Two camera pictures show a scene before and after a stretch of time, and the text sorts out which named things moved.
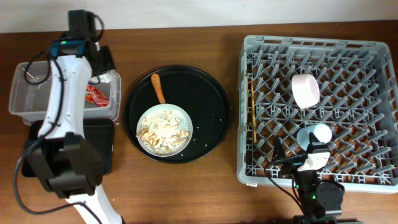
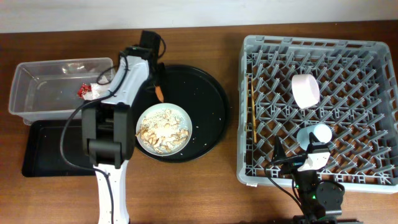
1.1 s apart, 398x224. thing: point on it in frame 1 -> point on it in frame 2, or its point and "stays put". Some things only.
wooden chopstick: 254,110 stays put
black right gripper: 279,157 stays put
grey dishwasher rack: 358,106 stays put
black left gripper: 111,68 -> 163,82
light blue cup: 321,132 stays put
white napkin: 104,77 -> 97,91
